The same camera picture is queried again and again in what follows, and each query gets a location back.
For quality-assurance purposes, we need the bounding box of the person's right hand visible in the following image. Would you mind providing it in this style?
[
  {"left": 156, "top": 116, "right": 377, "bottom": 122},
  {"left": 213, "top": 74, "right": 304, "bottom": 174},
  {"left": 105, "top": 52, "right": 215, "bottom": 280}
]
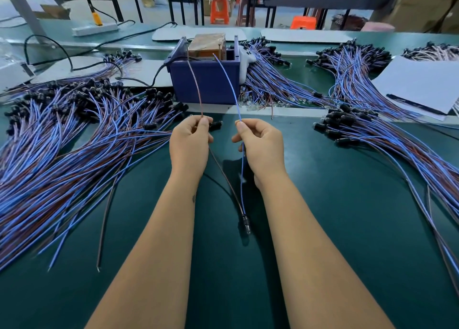
[{"left": 231, "top": 118, "right": 288, "bottom": 190}]

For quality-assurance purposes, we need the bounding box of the person's left hand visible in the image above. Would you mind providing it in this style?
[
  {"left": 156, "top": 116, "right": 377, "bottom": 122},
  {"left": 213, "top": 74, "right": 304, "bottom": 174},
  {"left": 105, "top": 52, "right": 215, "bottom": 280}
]
[{"left": 169, "top": 114, "right": 215, "bottom": 183}]

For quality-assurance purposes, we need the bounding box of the blue plastic tester box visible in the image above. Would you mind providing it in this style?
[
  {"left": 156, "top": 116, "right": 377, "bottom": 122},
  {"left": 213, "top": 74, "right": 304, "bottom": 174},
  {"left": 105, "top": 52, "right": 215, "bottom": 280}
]
[{"left": 166, "top": 37, "right": 245, "bottom": 105}]

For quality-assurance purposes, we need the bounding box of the blue brown plug cable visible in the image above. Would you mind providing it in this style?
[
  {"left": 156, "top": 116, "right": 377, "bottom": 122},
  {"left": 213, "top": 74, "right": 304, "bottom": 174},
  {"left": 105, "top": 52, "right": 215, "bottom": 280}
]
[{"left": 185, "top": 53, "right": 253, "bottom": 237}]

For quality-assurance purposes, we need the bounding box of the pile of wired lamps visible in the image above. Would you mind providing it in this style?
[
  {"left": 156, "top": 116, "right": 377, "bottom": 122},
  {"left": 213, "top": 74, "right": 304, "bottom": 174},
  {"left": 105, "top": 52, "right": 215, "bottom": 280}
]
[
  {"left": 313, "top": 103, "right": 459, "bottom": 297},
  {"left": 0, "top": 78, "right": 223, "bottom": 272}
]

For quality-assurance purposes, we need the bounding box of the person's right forearm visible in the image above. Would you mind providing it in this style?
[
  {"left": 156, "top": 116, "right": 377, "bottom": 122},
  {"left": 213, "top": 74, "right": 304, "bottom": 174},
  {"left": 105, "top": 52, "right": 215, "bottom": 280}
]
[{"left": 257, "top": 178, "right": 395, "bottom": 329}]

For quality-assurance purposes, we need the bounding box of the person's left forearm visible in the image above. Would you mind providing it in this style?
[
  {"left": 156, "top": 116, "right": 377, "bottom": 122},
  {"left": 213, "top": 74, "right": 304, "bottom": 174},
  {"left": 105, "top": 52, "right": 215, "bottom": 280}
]
[{"left": 85, "top": 175, "right": 203, "bottom": 329}]

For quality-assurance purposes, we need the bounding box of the white power strip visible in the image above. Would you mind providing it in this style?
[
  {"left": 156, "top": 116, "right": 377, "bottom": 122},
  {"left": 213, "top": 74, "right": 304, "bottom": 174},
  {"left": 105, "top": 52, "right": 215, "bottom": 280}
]
[{"left": 72, "top": 22, "right": 119, "bottom": 37}]

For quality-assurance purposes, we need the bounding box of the white flat mat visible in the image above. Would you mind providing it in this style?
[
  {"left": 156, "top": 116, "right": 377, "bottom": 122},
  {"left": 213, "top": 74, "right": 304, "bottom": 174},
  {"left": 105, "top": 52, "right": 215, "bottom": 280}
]
[
  {"left": 32, "top": 56, "right": 173, "bottom": 88},
  {"left": 262, "top": 28, "right": 354, "bottom": 44},
  {"left": 151, "top": 26, "right": 261, "bottom": 42}
]

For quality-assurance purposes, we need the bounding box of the brown cardboard block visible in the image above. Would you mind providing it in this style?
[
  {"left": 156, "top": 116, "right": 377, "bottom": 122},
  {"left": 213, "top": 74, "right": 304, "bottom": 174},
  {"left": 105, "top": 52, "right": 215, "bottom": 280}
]
[{"left": 188, "top": 33, "right": 227, "bottom": 59}]

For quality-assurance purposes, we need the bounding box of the orange plastic stool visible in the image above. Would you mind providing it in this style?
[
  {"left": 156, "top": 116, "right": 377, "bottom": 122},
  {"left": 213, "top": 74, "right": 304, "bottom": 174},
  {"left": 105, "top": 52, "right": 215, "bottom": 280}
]
[
  {"left": 290, "top": 16, "right": 318, "bottom": 30},
  {"left": 210, "top": 0, "right": 231, "bottom": 26}
]

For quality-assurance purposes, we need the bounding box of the black pen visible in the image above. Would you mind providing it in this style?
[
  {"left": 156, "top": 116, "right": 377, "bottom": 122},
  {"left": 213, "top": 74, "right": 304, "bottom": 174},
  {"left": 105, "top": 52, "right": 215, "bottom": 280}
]
[{"left": 386, "top": 93, "right": 446, "bottom": 117}]

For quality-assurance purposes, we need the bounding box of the pink plastic stool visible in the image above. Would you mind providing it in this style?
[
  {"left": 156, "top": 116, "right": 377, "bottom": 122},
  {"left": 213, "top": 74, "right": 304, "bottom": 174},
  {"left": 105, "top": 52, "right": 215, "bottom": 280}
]
[{"left": 361, "top": 22, "right": 395, "bottom": 32}]

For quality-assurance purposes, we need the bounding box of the white paper sheet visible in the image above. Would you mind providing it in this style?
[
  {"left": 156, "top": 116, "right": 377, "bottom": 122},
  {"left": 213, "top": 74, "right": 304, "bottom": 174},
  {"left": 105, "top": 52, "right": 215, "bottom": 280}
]
[{"left": 372, "top": 56, "right": 459, "bottom": 116}]

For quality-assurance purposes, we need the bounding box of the white plastic device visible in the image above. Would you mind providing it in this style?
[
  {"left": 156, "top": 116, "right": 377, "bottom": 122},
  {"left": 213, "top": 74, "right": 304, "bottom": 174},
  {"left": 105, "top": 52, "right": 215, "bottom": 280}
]
[{"left": 0, "top": 59, "right": 35, "bottom": 91}]

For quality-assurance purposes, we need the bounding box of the open cardboard box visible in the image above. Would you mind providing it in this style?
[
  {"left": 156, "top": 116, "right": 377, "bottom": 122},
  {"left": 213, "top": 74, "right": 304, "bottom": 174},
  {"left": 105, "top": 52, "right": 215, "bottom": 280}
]
[{"left": 37, "top": 5, "right": 71, "bottom": 20}]

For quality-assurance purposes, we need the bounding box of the grey metal pole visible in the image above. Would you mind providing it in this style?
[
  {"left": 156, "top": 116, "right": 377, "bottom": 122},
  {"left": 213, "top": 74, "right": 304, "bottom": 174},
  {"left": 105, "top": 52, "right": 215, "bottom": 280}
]
[{"left": 0, "top": 0, "right": 47, "bottom": 38}]

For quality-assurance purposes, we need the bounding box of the stack of large cardboard boxes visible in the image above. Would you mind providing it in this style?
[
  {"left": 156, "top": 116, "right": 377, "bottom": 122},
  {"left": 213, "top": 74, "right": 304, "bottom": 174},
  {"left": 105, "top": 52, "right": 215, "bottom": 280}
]
[{"left": 387, "top": 0, "right": 459, "bottom": 32}]

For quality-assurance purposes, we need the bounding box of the loose grey wire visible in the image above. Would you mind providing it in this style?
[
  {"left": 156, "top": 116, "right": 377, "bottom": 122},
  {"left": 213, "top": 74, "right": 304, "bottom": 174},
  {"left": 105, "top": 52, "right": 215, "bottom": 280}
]
[{"left": 97, "top": 182, "right": 123, "bottom": 272}]

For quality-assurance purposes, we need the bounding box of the black power cable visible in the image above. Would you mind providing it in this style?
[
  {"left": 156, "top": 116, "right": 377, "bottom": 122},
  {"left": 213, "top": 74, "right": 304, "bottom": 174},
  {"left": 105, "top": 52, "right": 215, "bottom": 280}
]
[{"left": 23, "top": 22, "right": 178, "bottom": 71}]

